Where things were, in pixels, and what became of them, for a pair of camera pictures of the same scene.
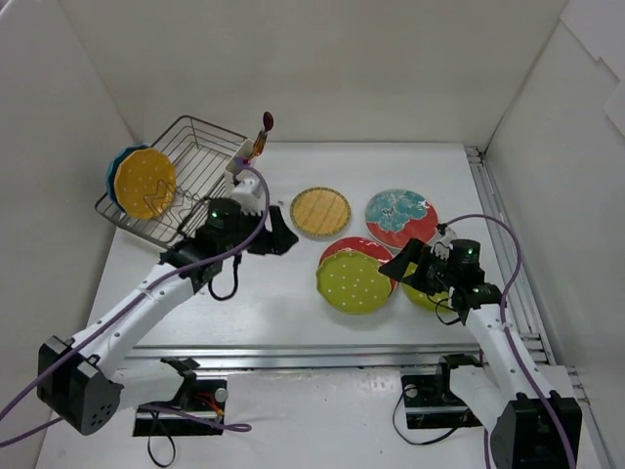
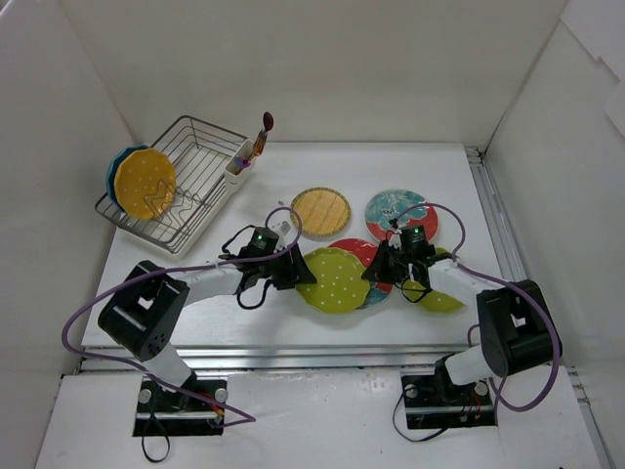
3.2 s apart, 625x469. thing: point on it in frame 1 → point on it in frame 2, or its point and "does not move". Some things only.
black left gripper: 259,234 → 288,269
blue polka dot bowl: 112,168 does not move
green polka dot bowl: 438,301 does not move
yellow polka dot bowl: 145,182 does not move
